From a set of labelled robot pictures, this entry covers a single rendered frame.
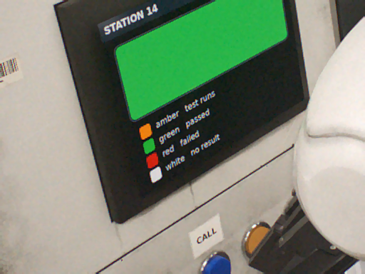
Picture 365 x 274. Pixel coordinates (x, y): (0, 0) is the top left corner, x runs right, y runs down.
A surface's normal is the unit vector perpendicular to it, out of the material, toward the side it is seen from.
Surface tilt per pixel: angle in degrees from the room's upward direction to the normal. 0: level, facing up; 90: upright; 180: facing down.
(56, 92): 90
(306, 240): 114
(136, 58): 90
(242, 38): 90
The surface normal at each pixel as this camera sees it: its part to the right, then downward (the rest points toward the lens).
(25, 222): 0.68, 0.20
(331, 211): -0.58, 0.44
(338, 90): -0.63, -0.67
